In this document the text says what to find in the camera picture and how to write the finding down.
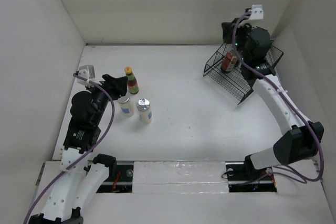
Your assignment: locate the metal base rail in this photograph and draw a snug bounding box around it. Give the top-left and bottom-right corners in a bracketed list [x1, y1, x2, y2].
[97, 162, 277, 194]

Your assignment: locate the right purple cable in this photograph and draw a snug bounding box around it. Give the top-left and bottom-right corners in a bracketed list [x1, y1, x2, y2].
[232, 11, 324, 184]

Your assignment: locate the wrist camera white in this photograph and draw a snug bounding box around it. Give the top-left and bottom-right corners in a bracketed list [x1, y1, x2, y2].
[75, 65, 96, 87]
[245, 5, 264, 20]

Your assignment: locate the black wire basket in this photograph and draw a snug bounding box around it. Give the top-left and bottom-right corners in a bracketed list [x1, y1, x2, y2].
[203, 43, 284, 103]

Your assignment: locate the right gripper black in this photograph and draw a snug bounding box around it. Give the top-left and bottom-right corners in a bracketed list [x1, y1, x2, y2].
[220, 17, 253, 63]

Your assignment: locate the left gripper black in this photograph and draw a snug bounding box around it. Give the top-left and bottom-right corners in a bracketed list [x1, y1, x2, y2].
[85, 74, 127, 124]

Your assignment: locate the white jar silver lid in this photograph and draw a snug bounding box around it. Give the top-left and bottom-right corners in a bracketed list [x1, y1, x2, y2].
[117, 96, 134, 117]
[136, 99, 152, 124]

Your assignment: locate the black cap red label bottle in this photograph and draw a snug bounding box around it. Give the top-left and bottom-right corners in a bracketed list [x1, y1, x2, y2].
[220, 50, 237, 73]

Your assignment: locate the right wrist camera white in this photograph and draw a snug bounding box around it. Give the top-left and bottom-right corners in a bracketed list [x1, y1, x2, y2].
[245, 5, 264, 20]

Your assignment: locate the yellow cap chili sauce bottle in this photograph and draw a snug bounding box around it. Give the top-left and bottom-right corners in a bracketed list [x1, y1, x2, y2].
[124, 67, 139, 94]

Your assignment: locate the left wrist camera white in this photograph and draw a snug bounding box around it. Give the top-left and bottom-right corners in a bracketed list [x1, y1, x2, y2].
[75, 65, 96, 87]

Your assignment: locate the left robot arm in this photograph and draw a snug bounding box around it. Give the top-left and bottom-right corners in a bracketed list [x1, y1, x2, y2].
[24, 70, 128, 223]

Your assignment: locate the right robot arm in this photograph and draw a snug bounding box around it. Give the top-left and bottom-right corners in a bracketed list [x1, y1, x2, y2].
[221, 16, 324, 183]

